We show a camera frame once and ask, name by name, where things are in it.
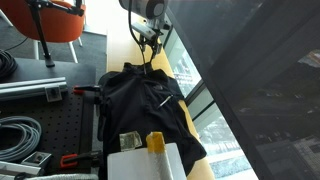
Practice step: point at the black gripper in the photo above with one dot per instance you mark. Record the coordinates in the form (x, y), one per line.
(152, 43)

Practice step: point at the dollar bill with folded corner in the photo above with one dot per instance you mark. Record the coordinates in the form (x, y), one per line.
(135, 140)

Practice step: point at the black perforated breadboard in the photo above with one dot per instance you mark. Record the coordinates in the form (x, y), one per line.
(60, 126)

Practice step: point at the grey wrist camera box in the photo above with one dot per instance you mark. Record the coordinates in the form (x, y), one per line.
(145, 31)

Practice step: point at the orange chair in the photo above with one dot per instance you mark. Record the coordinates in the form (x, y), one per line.
(50, 23)

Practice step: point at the slim silver pen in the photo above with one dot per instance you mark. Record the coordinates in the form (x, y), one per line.
(165, 101)

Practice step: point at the white roll with yellow tape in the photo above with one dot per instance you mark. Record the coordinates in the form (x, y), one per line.
(156, 143)

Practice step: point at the black zip-up jumper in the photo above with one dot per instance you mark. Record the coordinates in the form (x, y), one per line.
(133, 110)

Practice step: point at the grey square corner bracket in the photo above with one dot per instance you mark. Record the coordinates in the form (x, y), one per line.
(53, 94)
(36, 158)

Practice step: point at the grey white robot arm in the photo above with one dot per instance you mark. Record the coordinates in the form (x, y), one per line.
(140, 7)

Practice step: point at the dark window roller shade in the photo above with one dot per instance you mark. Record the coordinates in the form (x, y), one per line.
(216, 26)
(273, 100)

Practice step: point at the silver aluminium extrusion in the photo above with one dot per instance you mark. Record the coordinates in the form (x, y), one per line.
(30, 82)
(23, 93)
(20, 168)

